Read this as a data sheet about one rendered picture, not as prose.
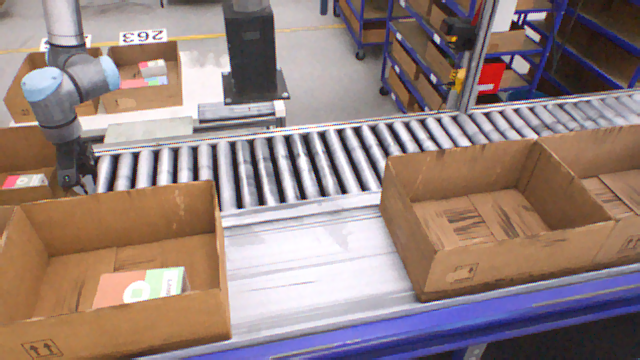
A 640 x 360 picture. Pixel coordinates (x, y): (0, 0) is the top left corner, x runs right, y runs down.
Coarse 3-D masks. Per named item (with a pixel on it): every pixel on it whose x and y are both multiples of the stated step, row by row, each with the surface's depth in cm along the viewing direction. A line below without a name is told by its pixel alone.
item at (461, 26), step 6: (444, 18) 158; (450, 18) 157; (456, 18) 158; (462, 18) 158; (468, 18) 159; (444, 24) 157; (450, 24) 154; (456, 24) 154; (462, 24) 155; (468, 24) 156; (444, 30) 157; (450, 30) 155; (456, 30) 155; (462, 30) 156; (468, 30) 156; (474, 30) 157; (456, 36) 158; (462, 36) 158; (468, 36) 158; (456, 42) 161; (462, 42) 161
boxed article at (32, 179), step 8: (8, 176) 136; (16, 176) 136; (24, 176) 136; (32, 176) 136; (40, 176) 136; (8, 184) 133; (16, 184) 133; (24, 184) 133; (32, 184) 133; (40, 184) 135
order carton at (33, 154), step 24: (0, 144) 138; (24, 144) 139; (48, 144) 140; (0, 168) 143; (24, 168) 144; (48, 168) 145; (0, 192) 114; (24, 192) 116; (48, 192) 117; (72, 192) 130
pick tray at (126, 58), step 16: (112, 48) 192; (128, 48) 194; (144, 48) 196; (160, 48) 197; (176, 48) 190; (128, 64) 198; (176, 64) 200; (128, 80) 188; (176, 80) 189; (112, 96) 166; (128, 96) 168; (144, 96) 169; (160, 96) 171; (176, 96) 173; (112, 112) 171
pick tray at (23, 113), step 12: (96, 48) 191; (24, 60) 181; (36, 60) 189; (24, 72) 179; (12, 84) 168; (12, 96) 166; (24, 96) 176; (12, 108) 161; (24, 108) 162; (84, 108) 167; (96, 108) 171; (24, 120) 165; (36, 120) 166
